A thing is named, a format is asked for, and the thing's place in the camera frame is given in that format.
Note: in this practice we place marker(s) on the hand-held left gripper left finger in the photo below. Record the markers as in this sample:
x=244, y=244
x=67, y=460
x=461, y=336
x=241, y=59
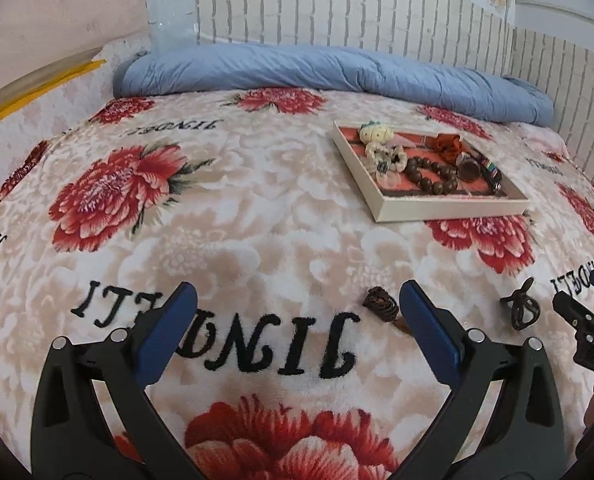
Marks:
x=169, y=321

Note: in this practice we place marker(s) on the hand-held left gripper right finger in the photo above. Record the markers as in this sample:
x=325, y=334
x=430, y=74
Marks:
x=427, y=325

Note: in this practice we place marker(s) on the dark twisted hair clip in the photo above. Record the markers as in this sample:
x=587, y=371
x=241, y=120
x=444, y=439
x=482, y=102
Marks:
x=522, y=307

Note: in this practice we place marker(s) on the cream tray box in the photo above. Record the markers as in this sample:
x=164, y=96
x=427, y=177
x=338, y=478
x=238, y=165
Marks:
x=427, y=210

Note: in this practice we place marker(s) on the colourful striped hair claw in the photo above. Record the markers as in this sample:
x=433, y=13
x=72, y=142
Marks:
x=492, y=172

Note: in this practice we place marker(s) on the cream scrunchie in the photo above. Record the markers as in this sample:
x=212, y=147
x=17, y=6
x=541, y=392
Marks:
x=388, y=152

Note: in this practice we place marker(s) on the floral plush blanket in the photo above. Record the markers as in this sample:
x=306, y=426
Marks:
x=257, y=220

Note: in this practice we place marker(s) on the red scrunchie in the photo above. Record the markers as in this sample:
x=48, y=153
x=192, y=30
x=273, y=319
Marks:
x=448, y=142

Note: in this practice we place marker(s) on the cream flower hair ornament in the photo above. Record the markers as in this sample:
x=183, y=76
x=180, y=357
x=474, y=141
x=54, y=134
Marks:
x=375, y=132

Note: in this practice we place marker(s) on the blue quilt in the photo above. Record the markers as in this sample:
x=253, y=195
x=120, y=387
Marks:
x=302, y=67

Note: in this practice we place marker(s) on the clear plastic sheet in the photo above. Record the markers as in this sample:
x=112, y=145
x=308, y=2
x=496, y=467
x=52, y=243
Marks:
x=172, y=5

